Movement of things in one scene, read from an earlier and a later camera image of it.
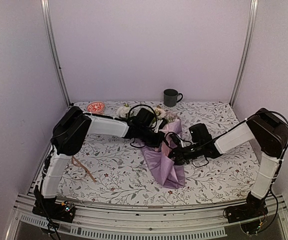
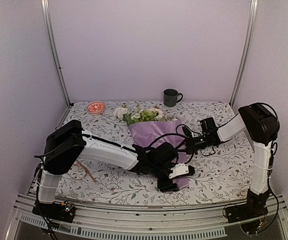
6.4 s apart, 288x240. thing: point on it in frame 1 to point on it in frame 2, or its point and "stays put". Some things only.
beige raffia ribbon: [76, 162] stays put
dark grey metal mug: [170, 97] stays put
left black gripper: [158, 141] to [167, 186]
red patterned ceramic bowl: [96, 107] stays put
